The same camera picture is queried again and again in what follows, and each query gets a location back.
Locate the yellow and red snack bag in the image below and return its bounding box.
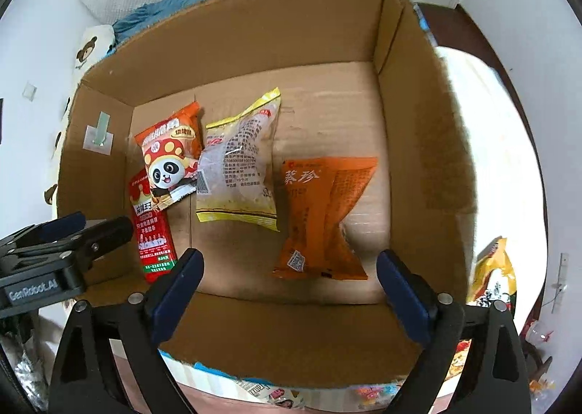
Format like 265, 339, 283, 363
468, 236, 518, 306

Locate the red crown print snack packet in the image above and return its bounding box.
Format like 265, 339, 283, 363
128, 170, 178, 284

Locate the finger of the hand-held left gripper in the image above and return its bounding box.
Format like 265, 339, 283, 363
18, 215, 134, 269
0, 211, 87, 255

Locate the bear print pillow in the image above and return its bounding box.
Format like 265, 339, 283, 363
43, 24, 116, 206

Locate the silver foil bag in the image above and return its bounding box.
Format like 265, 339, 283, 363
13, 350, 50, 411

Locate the orange snack packet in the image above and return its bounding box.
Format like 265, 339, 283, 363
272, 156, 379, 281

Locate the colourful candy packet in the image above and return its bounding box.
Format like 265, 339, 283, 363
355, 384, 402, 410

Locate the brown cardboard box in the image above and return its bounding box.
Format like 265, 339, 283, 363
53, 0, 478, 390

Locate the panda print snack packet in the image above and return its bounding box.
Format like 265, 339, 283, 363
135, 101, 203, 210

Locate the yellow clear snack packet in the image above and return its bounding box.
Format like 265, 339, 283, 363
195, 87, 282, 232

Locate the colourful snack packet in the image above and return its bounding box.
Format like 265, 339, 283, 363
446, 337, 474, 381

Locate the white printed snack packet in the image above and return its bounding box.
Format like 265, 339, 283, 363
236, 378, 310, 410

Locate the striped bed cover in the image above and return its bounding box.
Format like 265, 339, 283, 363
434, 45, 546, 306

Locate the wall outlet with cable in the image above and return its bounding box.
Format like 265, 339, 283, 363
548, 252, 570, 306

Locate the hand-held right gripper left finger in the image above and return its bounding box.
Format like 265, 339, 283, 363
48, 248, 205, 414

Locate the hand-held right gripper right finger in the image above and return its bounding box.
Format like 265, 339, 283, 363
376, 249, 533, 414

